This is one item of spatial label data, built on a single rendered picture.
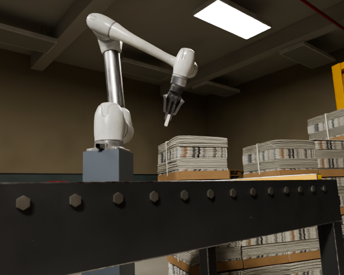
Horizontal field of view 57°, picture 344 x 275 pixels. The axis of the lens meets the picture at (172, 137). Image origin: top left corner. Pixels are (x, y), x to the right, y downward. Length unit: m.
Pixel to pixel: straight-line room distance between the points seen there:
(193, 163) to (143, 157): 7.87
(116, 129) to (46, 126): 6.68
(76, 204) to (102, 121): 1.26
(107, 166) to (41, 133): 6.68
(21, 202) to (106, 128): 1.27
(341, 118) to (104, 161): 1.60
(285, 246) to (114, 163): 1.04
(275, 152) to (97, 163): 1.01
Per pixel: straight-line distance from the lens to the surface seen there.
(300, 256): 2.00
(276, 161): 1.93
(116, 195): 0.47
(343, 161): 2.25
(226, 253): 1.73
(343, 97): 3.13
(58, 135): 8.37
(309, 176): 1.07
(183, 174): 1.60
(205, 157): 1.66
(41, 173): 8.14
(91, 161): 1.65
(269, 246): 1.87
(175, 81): 1.76
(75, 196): 0.44
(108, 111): 1.69
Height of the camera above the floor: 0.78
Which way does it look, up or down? 10 degrees up
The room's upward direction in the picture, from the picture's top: 2 degrees counter-clockwise
